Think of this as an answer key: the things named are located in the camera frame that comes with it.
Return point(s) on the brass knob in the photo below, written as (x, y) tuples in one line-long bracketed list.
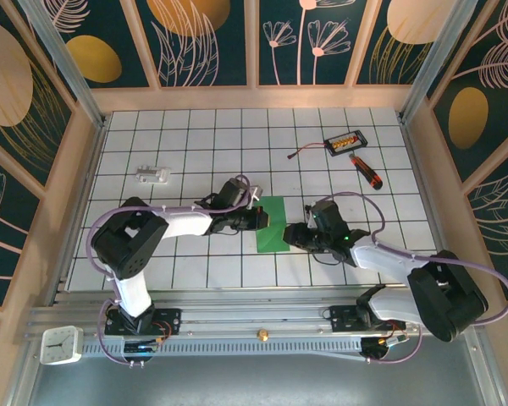
[(261, 335)]

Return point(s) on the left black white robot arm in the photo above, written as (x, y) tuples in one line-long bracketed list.
[(127, 241)]

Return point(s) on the black board with gold connectors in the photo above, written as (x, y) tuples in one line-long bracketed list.
[(345, 143)]

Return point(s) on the green paper sheet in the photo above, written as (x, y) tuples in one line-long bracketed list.
[(273, 243)]

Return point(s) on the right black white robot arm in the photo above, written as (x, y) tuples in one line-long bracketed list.
[(448, 296)]

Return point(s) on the grey metal sheet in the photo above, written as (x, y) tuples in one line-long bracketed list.
[(254, 380)]

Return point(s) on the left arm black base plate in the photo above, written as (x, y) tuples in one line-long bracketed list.
[(169, 321)]

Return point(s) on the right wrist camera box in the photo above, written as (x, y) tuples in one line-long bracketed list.
[(309, 213)]

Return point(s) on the white plastic part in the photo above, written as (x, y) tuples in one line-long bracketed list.
[(152, 175)]

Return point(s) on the aluminium front rail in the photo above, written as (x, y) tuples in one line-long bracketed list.
[(254, 313)]

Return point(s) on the aluminium side rail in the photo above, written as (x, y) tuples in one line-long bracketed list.
[(84, 199), (425, 203)]

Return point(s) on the white square clock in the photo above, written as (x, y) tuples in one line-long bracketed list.
[(61, 346)]

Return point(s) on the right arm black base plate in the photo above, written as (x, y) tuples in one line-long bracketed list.
[(343, 319)]

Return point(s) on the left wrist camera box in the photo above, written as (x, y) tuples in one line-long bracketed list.
[(256, 194)]

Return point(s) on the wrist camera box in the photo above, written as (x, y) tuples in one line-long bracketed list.
[(309, 213), (256, 194)]

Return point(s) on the orange black utility knife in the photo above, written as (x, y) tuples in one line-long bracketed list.
[(366, 171)]

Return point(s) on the aluminium corner post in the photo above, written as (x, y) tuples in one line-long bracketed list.
[(436, 59), (63, 63)]

